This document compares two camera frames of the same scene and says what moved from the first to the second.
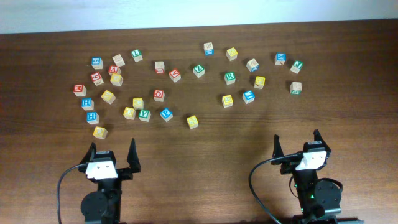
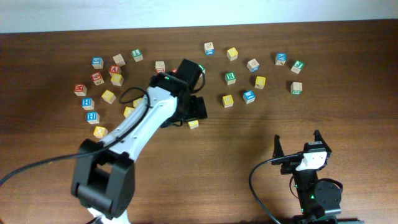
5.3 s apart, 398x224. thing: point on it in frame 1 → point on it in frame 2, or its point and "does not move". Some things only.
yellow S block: [193, 122] does not move
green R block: [230, 78] does not move
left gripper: [125, 173] → [197, 109]
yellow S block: [108, 97] does not move
